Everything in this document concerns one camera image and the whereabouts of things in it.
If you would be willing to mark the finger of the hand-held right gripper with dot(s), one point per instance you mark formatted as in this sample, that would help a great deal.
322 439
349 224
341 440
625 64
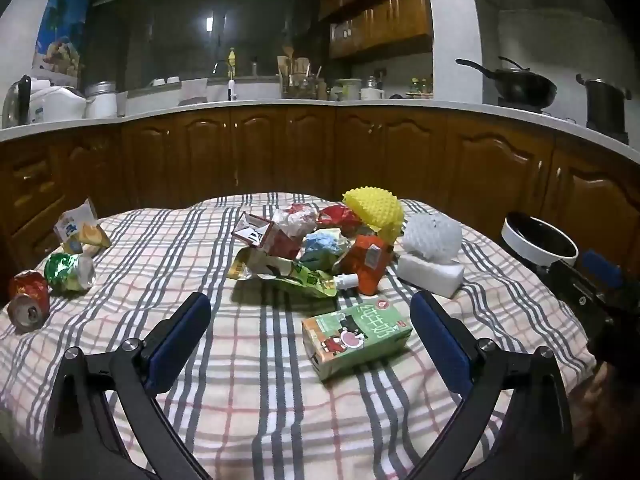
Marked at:
602 266

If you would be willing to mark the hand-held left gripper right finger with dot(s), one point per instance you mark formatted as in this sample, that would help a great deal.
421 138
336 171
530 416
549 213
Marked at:
440 332

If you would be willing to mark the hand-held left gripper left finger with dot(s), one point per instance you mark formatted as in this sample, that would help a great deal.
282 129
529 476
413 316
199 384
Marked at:
182 332

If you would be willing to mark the white foam block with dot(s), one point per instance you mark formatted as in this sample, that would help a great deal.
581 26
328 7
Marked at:
431 274

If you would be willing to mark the white round basin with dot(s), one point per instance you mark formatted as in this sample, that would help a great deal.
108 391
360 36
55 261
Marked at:
540 240

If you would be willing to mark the green milk carton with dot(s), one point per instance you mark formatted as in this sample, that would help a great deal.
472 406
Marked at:
357 340

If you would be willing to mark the white foam fruit net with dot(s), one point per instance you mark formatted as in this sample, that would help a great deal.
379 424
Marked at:
432 237

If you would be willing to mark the orange drink carton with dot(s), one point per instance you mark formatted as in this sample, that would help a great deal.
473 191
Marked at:
371 262

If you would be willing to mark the small white bottle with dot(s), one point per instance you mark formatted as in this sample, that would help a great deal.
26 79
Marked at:
346 280

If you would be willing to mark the green snack bag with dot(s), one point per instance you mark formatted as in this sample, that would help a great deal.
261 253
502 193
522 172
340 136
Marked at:
280 272

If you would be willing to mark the red white paper box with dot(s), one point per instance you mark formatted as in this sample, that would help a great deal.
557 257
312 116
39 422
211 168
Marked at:
260 237

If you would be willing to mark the yellow foam fruit net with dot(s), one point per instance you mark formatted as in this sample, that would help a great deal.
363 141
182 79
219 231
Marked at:
376 212

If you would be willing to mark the blue paper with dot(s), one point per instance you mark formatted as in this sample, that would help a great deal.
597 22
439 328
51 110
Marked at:
320 250

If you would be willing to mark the red snack wrapper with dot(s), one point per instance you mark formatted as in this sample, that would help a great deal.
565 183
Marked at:
337 216

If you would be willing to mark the white red paper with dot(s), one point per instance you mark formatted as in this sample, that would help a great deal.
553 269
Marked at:
294 219

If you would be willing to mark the person's right hand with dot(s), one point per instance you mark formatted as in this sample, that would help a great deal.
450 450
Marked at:
597 405

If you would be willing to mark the plaid tablecloth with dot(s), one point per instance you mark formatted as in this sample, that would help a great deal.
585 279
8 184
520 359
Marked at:
250 410

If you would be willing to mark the crushed green can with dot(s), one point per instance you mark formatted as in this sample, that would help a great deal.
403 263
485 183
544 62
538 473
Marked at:
70 271

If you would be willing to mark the crushed yellow white carton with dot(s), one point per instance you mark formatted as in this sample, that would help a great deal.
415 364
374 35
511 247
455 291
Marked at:
80 232

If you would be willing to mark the crushed red can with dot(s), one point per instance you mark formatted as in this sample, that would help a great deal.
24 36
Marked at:
29 300

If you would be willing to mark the dark stockpot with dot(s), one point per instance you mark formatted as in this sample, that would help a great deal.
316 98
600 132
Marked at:
605 105

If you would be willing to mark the gas stove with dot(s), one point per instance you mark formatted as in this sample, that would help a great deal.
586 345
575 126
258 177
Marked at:
530 106

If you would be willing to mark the black wok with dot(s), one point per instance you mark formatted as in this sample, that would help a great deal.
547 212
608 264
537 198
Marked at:
525 87

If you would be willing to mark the wooden lower cabinets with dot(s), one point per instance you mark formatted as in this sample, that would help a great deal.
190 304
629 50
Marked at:
350 152

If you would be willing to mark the wooden cabinets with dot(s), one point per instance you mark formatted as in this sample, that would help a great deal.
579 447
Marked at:
350 152
395 15

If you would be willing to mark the white kitchen countertop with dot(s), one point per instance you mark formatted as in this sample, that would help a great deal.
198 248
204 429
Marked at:
400 105

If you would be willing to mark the seasoning bottles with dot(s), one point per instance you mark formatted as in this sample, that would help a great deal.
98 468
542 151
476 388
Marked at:
420 87

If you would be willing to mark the white pot with lid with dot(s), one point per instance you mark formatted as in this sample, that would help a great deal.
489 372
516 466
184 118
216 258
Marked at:
101 100

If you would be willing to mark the white mug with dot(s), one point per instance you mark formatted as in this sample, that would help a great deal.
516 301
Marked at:
371 94

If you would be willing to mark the white bowls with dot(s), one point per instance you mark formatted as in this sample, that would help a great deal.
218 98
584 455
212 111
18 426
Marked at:
165 81

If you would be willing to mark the kitchen faucet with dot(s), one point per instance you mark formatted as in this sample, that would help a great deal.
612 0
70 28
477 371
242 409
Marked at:
230 82

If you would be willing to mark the white green pot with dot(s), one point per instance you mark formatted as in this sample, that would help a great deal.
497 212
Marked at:
348 90

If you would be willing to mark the white rice cooker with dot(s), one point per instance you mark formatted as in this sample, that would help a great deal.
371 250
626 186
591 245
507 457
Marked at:
57 102

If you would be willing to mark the yellow dish soap bottle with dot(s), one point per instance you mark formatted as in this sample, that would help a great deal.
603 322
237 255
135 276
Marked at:
231 62

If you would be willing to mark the utensil holder with utensils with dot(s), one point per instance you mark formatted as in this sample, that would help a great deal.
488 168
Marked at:
300 82

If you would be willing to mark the steel kettle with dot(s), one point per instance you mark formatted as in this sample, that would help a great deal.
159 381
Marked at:
17 102

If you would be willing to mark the wooden upper cabinets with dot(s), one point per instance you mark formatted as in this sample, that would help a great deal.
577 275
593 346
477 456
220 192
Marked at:
395 15

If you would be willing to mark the wall poster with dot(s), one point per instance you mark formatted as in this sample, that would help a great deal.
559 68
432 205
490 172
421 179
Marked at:
60 30

